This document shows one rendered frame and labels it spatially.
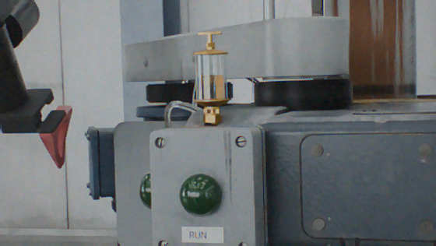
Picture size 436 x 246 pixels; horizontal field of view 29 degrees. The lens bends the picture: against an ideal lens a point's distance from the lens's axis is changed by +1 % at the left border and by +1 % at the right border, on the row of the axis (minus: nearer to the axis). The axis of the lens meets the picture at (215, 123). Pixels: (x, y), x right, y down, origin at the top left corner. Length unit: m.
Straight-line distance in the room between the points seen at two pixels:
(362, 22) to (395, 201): 0.52
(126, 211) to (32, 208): 5.49
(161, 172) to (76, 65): 5.73
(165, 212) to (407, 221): 0.17
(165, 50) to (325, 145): 0.40
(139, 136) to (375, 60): 0.32
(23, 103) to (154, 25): 4.58
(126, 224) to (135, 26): 4.63
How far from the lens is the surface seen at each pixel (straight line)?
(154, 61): 1.00
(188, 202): 0.56
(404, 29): 1.10
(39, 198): 6.51
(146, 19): 5.64
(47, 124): 1.04
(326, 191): 0.61
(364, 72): 1.10
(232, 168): 0.57
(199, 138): 0.57
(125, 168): 1.06
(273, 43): 0.73
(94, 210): 6.34
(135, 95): 5.65
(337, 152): 0.61
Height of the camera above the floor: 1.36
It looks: 3 degrees down
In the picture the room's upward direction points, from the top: 2 degrees counter-clockwise
